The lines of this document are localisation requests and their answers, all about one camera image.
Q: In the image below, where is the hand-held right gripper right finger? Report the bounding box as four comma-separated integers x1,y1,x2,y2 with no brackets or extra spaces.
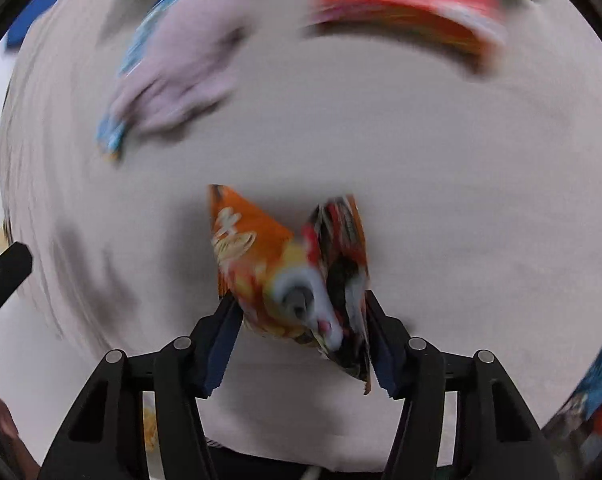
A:
365,290,562,480

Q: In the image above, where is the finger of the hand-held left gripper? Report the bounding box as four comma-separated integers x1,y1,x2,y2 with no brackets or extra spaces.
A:
0,242,34,342

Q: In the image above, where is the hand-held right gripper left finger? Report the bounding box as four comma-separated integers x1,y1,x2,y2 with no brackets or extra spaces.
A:
40,292,244,480

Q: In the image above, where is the orange snack packet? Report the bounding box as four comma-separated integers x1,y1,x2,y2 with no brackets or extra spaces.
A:
209,184,372,396

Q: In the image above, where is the blue and red snack packet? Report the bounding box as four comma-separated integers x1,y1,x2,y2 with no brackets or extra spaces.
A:
543,342,602,466

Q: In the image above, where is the blue flat object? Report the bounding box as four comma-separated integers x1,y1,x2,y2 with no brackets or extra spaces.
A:
6,7,44,51

